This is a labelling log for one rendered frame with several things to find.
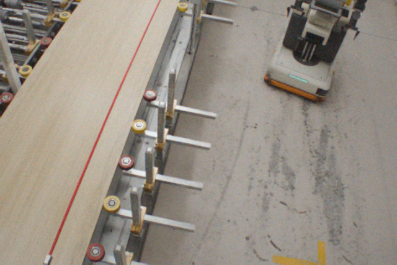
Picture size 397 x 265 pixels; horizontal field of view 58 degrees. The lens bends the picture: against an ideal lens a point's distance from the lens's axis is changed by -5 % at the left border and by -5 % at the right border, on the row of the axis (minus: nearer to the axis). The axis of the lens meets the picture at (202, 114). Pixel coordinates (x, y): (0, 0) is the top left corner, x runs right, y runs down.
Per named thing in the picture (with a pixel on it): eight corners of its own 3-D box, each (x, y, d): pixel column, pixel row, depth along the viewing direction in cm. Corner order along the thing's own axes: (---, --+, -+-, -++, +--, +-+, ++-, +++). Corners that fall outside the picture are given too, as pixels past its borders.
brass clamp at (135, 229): (147, 211, 190) (147, 207, 186) (141, 236, 181) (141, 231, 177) (136, 209, 190) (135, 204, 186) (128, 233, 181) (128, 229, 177)
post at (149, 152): (153, 196, 213) (154, 147, 177) (151, 201, 211) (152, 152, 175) (147, 195, 213) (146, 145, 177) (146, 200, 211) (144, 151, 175)
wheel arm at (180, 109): (215, 116, 236) (216, 112, 233) (214, 121, 234) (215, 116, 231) (147, 103, 237) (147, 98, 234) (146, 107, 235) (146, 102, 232)
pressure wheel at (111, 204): (107, 222, 183) (105, 211, 174) (103, 208, 187) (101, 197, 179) (123, 217, 185) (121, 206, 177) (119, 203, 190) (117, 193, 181)
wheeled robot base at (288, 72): (278, 46, 415) (283, 28, 397) (332, 66, 404) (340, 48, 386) (261, 83, 373) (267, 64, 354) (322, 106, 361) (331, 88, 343)
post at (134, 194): (142, 232, 193) (139, 186, 157) (140, 238, 190) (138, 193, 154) (135, 230, 193) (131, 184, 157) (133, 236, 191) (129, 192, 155)
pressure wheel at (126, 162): (120, 179, 200) (118, 167, 191) (119, 166, 204) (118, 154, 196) (135, 177, 201) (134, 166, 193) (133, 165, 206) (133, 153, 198)
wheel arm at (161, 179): (202, 187, 204) (203, 182, 201) (201, 192, 202) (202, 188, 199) (124, 170, 205) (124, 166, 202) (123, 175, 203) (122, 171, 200)
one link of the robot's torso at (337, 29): (306, 33, 349) (314, 11, 330) (334, 43, 344) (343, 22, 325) (300, 48, 332) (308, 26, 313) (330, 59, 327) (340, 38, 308)
